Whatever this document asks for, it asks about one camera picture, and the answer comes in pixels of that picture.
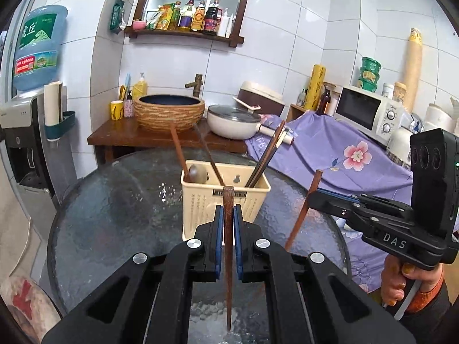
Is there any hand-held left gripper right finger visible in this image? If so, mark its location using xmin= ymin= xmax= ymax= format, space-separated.
xmin=233 ymin=204 xmax=417 ymax=344

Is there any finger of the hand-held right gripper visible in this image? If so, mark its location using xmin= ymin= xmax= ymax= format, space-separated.
xmin=317 ymin=187 xmax=361 ymax=203
xmin=308 ymin=189 xmax=365 ymax=225

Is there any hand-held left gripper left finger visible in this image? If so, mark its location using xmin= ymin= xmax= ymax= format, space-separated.
xmin=42 ymin=204 xmax=225 ymax=344

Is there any cream plastic utensil holder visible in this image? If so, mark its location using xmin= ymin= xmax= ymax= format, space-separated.
xmin=180 ymin=160 xmax=271 ymax=242

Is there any clear plastic spoon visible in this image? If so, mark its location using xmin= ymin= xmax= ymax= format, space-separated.
xmin=188 ymin=164 xmax=210 ymax=183

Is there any black chopstick gold tip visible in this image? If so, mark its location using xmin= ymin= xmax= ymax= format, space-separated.
xmin=247 ymin=129 xmax=284 ymax=188

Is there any dark brown wooden chopstick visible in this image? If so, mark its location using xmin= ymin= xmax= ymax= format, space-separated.
xmin=194 ymin=125 xmax=225 ymax=186

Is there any person's right forearm orange sleeve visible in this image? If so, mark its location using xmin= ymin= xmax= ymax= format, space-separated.
xmin=407 ymin=269 xmax=445 ymax=314

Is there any person's right hand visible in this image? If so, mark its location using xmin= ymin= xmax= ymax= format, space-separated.
xmin=380 ymin=254 xmax=436 ymax=307

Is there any white steel pot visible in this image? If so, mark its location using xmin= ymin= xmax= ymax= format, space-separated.
xmin=385 ymin=113 xmax=425 ymax=169

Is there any purple floral cloth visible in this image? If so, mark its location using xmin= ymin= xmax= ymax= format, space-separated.
xmin=246 ymin=109 xmax=425 ymax=292

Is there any white microwave oven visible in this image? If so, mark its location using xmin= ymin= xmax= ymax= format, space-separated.
xmin=334 ymin=85 xmax=404 ymax=144

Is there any small wooden box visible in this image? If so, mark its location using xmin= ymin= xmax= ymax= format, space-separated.
xmin=287 ymin=104 xmax=310 ymax=122

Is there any dark glass bottle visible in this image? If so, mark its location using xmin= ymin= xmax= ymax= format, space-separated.
xmin=316 ymin=84 xmax=332 ymax=116

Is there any yellow wrap roll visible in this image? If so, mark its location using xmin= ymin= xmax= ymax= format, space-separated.
xmin=308 ymin=65 xmax=326 ymax=112

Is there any white pan with glass lid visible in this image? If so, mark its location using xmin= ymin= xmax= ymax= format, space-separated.
xmin=207 ymin=105 xmax=295 ymax=146

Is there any brown and cream rice cooker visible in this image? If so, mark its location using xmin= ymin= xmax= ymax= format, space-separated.
xmin=237 ymin=81 xmax=285 ymax=117

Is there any stack of green bowls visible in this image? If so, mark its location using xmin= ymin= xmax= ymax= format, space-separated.
xmin=357 ymin=56 xmax=382 ymax=92

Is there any white rice spoon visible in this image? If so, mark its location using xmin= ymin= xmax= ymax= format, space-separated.
xmin=232 ymin=96 xmax=261 ymax=111

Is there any person's dark garment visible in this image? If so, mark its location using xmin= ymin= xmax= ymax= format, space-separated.
xmin=373 ymin=279 xmax=454 ymax=334

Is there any woven pattern wash basin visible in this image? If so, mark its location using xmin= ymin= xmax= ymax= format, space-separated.
xmin=133 ymin=94 xmax=206 ymax=132

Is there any wooden counter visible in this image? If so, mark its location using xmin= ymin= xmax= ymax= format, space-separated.
xmin=87 ymin=116 xmax=252 ymax=165

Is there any brass faucet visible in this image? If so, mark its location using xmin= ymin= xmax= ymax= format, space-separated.
xmin=184 ymin=74 xmax=204 ymax=98

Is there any yellow soap bottle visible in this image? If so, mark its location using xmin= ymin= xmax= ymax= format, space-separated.
xmin=133 ymin=73 xmax=148 ymax=100

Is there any blue toothbrush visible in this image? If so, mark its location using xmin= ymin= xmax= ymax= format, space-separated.
xmin=119 ymin=73 xmax=131 ymax=101

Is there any white sack red print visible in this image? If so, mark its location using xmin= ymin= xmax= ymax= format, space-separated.
xmin=0 ymin=276 xmax=61 ymax=344

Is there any white plastic bottle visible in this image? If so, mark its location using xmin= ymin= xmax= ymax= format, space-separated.
xmin=217 ymin=7 xmax=231 ymax=38

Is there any white paper cup stack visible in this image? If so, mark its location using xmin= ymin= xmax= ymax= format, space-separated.
xmin=44 ymin=82 xmax=63 ymax=124

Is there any dark soy sauce bottle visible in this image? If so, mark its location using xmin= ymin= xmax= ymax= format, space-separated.
xmin=203 ymin=0 xmax=221 ymax=36

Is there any white water dispenser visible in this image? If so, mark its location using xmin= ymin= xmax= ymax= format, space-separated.
xmin=0 ymin=95 xmax=61 ymax=237

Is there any orange label sauce bottle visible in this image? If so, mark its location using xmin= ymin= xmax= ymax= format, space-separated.
xmin=191 ymin=1 xmax=207 ymax=32

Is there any green label oil bottle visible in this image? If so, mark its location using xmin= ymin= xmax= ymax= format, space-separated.
xmin=169 ymin=2 xmax=182 ymax=31

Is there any yellow snack packet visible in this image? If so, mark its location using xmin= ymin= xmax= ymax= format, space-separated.
xmin=155 ymin=5 xmax=176 ymax=31

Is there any green hanging packet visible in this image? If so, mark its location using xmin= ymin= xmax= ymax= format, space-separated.
xmin=108 ymin=0 xmax=126 ymax=35

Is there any blue water bottle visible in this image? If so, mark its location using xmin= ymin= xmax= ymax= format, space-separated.
xmin=12 ymin=5 xmax=69 ymax=92

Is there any teal wall holder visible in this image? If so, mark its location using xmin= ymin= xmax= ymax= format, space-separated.
xmin=45 ymin=110 xmax=77 ymax=141

